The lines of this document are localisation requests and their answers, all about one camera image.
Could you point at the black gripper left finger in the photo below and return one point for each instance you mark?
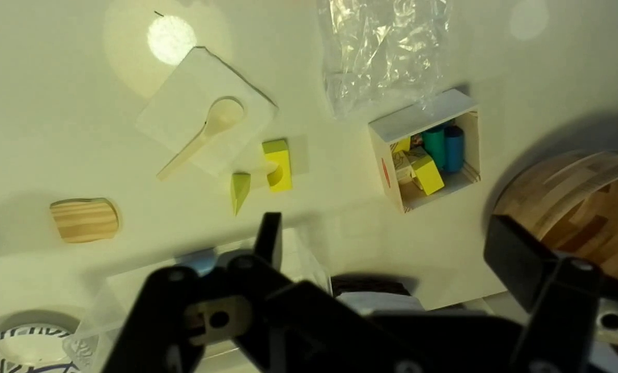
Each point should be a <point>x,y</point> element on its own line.
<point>185,325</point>

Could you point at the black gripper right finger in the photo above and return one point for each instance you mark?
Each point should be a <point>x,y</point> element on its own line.
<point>550,304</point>

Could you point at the clear plastic container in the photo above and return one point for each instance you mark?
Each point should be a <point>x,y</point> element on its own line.
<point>125,294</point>

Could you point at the round striped wooden bowl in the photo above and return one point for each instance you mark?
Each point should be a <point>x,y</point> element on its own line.
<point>570,199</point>

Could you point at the rounded flat wooden piece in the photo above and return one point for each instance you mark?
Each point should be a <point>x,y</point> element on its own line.
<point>84,220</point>

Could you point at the patterned paper bowl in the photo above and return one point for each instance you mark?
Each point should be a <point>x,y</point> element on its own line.
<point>19,334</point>

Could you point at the yellow arch block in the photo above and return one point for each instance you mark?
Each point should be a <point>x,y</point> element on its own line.
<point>280,177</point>

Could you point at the white plate with black rim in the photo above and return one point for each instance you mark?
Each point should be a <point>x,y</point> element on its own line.
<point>373,283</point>

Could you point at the yellow cube block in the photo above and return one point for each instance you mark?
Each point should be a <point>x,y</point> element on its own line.
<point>425,177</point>

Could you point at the blue cylinder block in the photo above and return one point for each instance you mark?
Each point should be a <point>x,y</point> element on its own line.
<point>454,148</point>

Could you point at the natural wooden block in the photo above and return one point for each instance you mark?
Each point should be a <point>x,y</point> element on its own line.
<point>405,174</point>

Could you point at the teal cylinder block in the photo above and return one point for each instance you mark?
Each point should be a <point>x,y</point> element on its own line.
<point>435,146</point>

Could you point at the small wooden spoon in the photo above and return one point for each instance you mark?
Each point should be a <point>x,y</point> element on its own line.
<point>222,118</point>

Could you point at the white box of toy blocks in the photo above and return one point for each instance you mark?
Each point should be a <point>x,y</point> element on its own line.
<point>420,116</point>

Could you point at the crumpled clear plastic bag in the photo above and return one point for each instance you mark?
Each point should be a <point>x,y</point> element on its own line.
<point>385,49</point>

